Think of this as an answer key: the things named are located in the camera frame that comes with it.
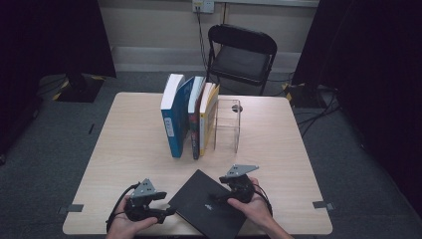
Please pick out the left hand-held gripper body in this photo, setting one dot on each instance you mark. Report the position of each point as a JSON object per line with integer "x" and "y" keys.
{"x": 139, "y": 207}

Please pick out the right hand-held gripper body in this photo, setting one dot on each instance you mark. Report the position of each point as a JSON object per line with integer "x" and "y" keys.
{"x": 240, "y": 189}

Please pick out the black book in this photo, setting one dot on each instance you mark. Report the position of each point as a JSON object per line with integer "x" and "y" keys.
{"x": 202, "y": 209}

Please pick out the clear acrylic book rack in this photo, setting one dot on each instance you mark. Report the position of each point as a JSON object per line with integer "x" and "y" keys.
{"x": 229, "y": 126}

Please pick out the yellow book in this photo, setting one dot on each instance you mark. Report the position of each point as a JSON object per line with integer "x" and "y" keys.
{"x": 207, "y": 116}

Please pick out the red illustrated book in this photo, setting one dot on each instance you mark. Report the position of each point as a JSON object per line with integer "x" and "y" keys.
{"x": 195, "y": 116}

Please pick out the blue book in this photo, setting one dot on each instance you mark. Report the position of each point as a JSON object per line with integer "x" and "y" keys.
{"x": 175, "y": 116}

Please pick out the person's left hand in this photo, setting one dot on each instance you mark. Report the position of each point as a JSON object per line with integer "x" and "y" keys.
{"x": 127, "y": 227}

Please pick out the person's right hand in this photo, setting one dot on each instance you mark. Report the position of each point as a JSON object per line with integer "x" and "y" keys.
{"x": 255, "y": 209}

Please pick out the grey tape piece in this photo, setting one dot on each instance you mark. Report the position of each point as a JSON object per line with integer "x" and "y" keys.
{"x": 321, "y": 205}
{"x": 74, "y": 208}

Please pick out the small dark round object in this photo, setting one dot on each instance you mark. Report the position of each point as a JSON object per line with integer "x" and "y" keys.
{"x": 236, "y": 108}

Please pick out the black marker pen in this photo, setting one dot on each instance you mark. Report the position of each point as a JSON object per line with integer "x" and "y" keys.
{"x": 91, "y": 128}

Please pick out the black stand base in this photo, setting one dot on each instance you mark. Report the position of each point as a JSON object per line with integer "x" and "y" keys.
{"x": 305, "y": 96}
{"x": 79, "y": 89}

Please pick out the black folding chair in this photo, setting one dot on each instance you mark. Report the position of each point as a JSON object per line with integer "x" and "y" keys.
{"x": 240, "y": 59}

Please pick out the black curtain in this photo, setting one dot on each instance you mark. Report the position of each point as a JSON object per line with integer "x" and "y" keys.
{"x": 371, "y": 66}
{"x": 49, "y": 40}

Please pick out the white wall socket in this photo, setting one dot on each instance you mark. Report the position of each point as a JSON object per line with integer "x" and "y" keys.
{"x": 203, "y": 6}

